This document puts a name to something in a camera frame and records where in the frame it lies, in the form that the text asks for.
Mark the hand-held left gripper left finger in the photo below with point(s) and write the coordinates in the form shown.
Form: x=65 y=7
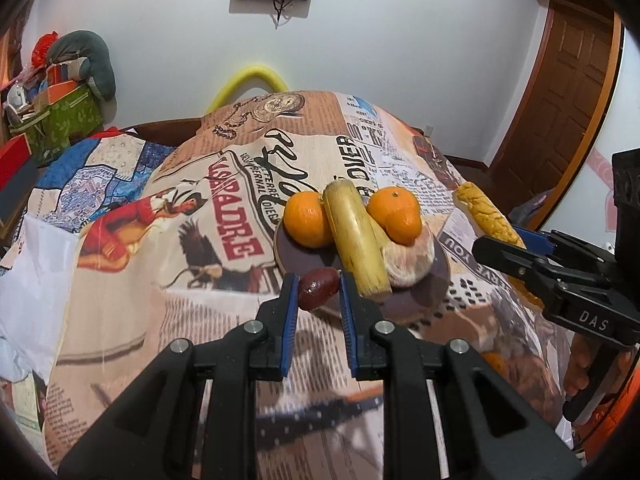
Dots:
x=288 y=320

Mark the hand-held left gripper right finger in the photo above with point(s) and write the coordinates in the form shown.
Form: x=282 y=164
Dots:
x=348 y=325

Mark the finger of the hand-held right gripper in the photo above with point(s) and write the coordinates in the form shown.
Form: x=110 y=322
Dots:
x=505 y=255
x=537 y=241

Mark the dark red date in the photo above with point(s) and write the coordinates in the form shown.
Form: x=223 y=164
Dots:
x=317 y=288

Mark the dark purple plate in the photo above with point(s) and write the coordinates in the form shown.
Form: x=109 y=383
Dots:
x=294 y=261

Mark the pale yellow banana piece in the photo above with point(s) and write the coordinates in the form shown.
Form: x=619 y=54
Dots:
x=355 y=240

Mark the peeled pomelo piece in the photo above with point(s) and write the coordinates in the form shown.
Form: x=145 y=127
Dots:
x=411 y=261

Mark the large orange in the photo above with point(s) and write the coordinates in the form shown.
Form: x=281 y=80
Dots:
x=387 y=204
x=305 y=217

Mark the person's right hand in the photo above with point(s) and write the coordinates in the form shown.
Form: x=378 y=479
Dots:
x=575 y=367

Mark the newspaper printed blanket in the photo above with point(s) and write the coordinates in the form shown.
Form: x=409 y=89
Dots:
x=200 y=310

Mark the brown wooden door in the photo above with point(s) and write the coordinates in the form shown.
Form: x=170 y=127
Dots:
x=565 y=100

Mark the blue patchwork quilt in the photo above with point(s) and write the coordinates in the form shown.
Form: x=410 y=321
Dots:
x=90 y=185

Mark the yellow foam tube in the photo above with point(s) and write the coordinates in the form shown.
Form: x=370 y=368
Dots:
x=250 y=72

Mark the white cloth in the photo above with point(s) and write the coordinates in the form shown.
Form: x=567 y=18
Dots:
x=35 y=290

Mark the green storage box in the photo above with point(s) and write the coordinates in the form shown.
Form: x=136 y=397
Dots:
x=65 y=120

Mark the grey box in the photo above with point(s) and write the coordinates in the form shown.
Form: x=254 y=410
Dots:
x=15 y=195

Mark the red box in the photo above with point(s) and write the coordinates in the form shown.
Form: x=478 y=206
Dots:
x=12 y=160

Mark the orange cardboard box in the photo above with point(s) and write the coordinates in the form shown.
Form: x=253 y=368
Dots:
x=60 y=91

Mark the grey plush pillow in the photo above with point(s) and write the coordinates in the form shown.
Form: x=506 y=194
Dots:
x=95 y=55

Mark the red plastic bag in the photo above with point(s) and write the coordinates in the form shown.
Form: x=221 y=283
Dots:
x=44 y=47

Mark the white wall outlet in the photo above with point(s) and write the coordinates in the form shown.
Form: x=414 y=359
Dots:
x=428 y=130

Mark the dark wooden bed frame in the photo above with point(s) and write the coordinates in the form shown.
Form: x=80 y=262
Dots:
x=165 y=131

